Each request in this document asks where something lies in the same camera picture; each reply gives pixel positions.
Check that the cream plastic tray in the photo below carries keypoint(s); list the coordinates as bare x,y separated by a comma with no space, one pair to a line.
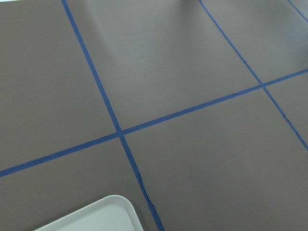
112,213

